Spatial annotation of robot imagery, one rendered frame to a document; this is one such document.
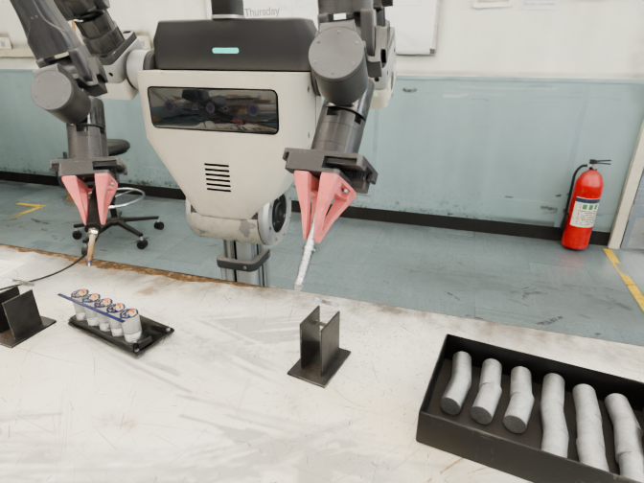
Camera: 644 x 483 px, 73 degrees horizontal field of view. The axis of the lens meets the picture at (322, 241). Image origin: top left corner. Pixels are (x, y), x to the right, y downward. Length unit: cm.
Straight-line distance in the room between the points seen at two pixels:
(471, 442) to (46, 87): 71
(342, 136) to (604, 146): 271
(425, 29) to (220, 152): 219
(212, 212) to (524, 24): 237
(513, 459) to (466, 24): 269
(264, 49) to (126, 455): 75
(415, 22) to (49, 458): 279
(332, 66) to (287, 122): 43
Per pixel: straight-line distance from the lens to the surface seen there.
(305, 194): 50
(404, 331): 71
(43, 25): 84
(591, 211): 305
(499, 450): 53
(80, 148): 79
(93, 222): 77
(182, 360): 67
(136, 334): 69
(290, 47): 96
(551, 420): 58
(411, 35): 299
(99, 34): 115
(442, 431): 53
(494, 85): 300
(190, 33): 106
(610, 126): 313
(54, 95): 75
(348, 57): 48
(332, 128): 52
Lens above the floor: 115
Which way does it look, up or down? 24 degrees down
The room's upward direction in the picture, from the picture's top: straight up
